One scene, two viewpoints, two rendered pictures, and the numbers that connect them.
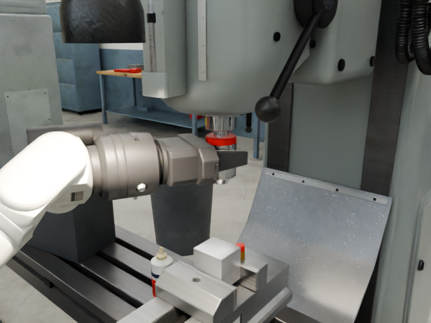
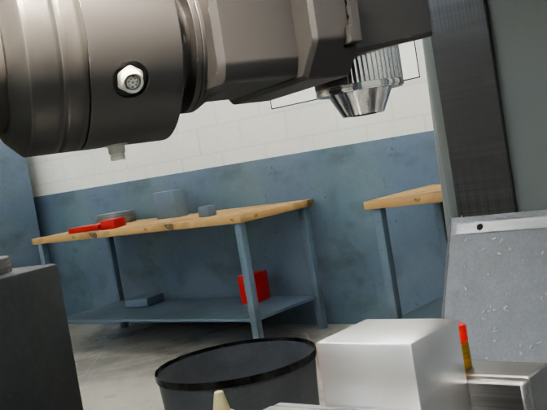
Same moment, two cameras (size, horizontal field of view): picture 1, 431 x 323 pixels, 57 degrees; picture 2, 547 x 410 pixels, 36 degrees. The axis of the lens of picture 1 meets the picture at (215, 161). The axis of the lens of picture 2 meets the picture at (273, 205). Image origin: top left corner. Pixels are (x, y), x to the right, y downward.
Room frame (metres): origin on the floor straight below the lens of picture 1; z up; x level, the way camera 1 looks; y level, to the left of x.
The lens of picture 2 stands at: (0.13, 0.05, 1.18)
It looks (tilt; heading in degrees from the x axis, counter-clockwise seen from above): 3 degrees down; 0
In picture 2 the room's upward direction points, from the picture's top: 9 degrees counter-clockwise
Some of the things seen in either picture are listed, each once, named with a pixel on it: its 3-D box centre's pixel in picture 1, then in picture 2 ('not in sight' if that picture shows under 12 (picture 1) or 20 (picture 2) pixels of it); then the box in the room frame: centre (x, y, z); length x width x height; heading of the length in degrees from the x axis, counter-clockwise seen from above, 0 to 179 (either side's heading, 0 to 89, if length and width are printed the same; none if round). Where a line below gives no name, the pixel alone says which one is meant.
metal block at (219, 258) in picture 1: (217, 263); (395, 383); (0.58, 0.00, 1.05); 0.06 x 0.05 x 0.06; 51
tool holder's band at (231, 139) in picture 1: (220, 138); not in sight; (0.58, -0.01, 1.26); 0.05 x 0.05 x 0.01
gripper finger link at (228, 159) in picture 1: (229, 160); (380, 19); (0.55, -0.02, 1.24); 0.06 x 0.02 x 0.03; 115
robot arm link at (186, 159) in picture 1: (163, 163); (189, 50); (0.54, 0.07, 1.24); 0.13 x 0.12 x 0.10; 25
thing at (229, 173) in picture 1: (220, 158); (352, 42); (0.58, -0.01, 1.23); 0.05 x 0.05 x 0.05
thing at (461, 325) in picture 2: (240, 250); (454, 346); (0.61, -0.04, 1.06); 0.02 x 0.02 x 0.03
